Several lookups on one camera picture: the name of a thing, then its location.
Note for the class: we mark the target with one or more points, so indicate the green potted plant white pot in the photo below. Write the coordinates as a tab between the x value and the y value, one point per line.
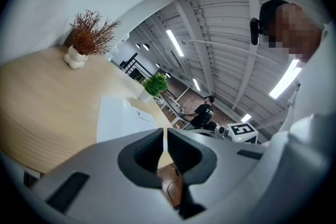
156	84

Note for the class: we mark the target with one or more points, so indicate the person's white shirt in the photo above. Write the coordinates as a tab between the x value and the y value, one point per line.
315	91

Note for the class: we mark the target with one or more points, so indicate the long ceiling light tube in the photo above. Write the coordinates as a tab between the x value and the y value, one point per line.
196	84
174	43
286	78
246	118

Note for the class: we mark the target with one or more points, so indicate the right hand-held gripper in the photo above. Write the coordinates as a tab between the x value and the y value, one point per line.
242	133

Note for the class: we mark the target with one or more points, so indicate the yellow-edged paperback book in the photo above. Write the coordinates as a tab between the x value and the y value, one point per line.
115	118

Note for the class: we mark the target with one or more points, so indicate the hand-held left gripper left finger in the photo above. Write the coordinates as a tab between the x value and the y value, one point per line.
99	178

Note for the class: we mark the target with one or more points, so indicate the dark wooden box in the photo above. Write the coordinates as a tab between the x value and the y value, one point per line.
68	39

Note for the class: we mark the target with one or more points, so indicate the black-top table white legs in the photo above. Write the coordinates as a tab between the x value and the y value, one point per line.
170	102

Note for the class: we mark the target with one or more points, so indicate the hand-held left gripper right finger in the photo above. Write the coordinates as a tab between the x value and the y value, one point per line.
225	165

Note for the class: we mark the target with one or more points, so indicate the person's head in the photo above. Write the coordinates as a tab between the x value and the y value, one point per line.
296	34

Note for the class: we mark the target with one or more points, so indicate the thin white ceiling pipe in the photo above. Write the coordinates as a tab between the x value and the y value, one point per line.
223	44

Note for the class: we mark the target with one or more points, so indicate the black metal shelf rack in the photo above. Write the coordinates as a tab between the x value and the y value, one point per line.
125	63

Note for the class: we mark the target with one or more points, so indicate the light wooden table white legs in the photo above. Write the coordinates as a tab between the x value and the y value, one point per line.
52	112

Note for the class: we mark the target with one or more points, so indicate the brown dried plant white vase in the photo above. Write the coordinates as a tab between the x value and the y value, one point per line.
86	36

